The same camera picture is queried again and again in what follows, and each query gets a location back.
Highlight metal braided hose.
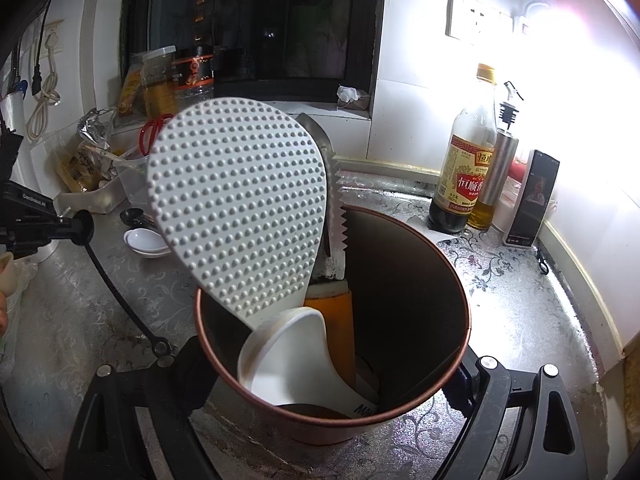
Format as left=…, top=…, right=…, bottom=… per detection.
left=10, top=35, right=26, bottom=91

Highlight yellow snack packet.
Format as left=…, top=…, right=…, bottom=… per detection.
left=55, top=140, right=108, bottom=193

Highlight white plastic tray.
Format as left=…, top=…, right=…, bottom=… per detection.
left=54, top=160, right=126, bottom=216

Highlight white wall socket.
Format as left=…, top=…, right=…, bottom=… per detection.
left=446, top=0, right=516, bottom=43

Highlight black smartphone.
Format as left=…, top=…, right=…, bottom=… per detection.
left=502, top=149, right=561, bottom=248

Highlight white paper sheet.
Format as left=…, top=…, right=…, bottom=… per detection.
left=405, top=215, right=453, bottom=248

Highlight person's left hand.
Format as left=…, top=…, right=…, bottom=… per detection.
left=0, top=251, right=17, bottom=338

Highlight white coiled cable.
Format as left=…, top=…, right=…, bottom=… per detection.
left=25, top=20, right=62, bottom=142

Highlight black plastic ladle spoon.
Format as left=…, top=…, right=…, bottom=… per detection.
left=120, top=207, right=161, bottom=231
left=82, top=237, right=174, bottom=361

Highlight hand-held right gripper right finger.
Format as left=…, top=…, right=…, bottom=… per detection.
left=435, top=351, right=591, bottom=480

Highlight orange handled peeler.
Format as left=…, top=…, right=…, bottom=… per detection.
left=295, top=112, right=358, bottom=386

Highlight dark vinegar bottle yellow label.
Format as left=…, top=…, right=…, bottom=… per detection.
left=428, top=63, right=498, bottom=235

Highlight white roll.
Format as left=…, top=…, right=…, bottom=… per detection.
left=0, top=91, right=56, bottom=263

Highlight dark window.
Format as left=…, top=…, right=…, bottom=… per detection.
left=120, top=0, right=388, bottom=111

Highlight disposable wooden chopsticks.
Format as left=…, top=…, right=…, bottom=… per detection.
left=82, top=144, right=151, bottom=163

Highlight clear plastic container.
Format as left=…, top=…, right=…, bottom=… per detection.
left=112, top=145, right=151, bottom=201

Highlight steel oil dispenser bottle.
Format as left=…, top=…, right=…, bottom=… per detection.
left=467, top=81, right=526, bottom=232

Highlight red cylindrical utensil holder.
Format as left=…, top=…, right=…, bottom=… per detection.
left=194, top=204, right=472, bottom=447

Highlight crumpled foil bag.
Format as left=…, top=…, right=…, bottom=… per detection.
left=77, top=107, right=118, bottom=151

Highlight white ceramic spoon blue print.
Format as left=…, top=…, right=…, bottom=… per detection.
left=236, top=307, right=381, bottom=421
left=123, top=227, right=173, bottom=259

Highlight clear jar yellow contents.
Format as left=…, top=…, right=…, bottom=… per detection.
left=117, top=46, right=180, bottom=121

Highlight bottle with red black label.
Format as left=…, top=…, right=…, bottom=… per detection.
left=172, top=46, right=217, bottom=103

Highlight white dotted rice paddle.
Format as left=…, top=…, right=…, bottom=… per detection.
left=146, top=97, right=333, bottom=333

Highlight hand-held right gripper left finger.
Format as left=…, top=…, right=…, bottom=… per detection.
left=62, top=335, right=221, bottom=480

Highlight white wall lamp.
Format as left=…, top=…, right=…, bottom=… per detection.
left=515, top=0, right=556, bottom=38

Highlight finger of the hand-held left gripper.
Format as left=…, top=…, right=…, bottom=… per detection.
left=50, top=210, right=96, bottom=247

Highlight red handled scissors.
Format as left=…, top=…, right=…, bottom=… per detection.
left=140, top=114, right=176, bottom=157

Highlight black power cable with plug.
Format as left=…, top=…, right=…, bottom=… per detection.
left=30, top=5, right=51, bottom=97

